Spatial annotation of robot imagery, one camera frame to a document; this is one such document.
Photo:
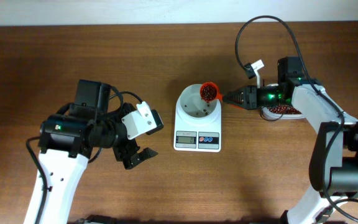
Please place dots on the orange measuring scoop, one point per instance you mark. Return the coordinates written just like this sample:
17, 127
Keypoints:
209, 92

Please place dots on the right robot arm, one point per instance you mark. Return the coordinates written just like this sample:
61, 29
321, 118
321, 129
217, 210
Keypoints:
333, 169

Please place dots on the white digital kitchen scale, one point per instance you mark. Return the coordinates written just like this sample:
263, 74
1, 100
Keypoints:
197, 134

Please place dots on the red adzuki beans in container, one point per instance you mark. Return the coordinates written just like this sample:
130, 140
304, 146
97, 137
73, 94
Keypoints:
283, 109

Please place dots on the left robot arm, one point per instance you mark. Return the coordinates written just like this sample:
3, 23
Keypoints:
98, 118

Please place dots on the clear plastic bean container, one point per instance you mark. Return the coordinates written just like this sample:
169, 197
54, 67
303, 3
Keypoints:
270, 115

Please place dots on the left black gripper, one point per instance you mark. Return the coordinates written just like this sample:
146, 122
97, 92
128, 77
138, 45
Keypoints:
123, 154

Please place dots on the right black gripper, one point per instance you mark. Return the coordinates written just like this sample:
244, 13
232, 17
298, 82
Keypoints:
251, 97

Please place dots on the white round bowl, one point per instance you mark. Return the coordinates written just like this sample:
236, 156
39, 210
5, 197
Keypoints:
191, 95

